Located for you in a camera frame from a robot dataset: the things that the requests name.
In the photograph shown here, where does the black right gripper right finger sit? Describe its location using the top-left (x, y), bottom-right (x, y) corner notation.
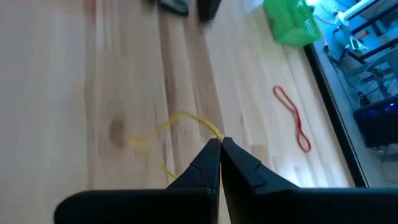
top-left (221, 136), bottom-right (398, 224)

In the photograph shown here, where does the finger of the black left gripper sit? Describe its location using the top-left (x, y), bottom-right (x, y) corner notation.
top-left (156, 0), bottom-right (190, 17)
top-left (197, 0), bottom-right (223, 23)

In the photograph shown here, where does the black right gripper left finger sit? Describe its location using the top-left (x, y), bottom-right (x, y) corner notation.
top-left (54, 138), bottom-right (221, 224)

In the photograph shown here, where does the yellow rubber band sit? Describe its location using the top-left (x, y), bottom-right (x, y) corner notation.
top-left (128, 111), bottom-right (223, 180)

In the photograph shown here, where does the red rubber band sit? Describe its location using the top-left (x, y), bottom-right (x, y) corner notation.
top-left (272, 85), bottom-right (312, 153)

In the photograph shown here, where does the green plastic basket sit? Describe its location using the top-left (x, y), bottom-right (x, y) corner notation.
top-left (262, 0), bottom-right (322, 48)

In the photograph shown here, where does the black box with cyan light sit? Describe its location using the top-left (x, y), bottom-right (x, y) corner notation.
top-left (353, 96), bottom-right (398, 149)

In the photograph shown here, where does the white pole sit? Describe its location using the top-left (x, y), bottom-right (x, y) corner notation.
top-left (337, 0), bottom-right (379, 26)

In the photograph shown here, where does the white tablet device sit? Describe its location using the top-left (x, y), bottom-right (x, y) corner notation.
top-left (348, 35), bottom-right (369, 51)

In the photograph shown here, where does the grey metal rack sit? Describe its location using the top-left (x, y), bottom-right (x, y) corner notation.
top-left (360, 46), bottom-right (398, 102)

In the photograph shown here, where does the black aluminium table frame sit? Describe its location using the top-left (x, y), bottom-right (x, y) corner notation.
top-left (303, 43), bottom-right (370, 189)

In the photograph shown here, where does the black floor cable bundle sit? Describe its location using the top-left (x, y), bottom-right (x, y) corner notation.
top-left (323, 45), bottom-right (371, 108)

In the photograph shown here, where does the black desk frame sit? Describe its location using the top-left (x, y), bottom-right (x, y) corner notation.
top-left (341, 0), bottom-right (398, 65)

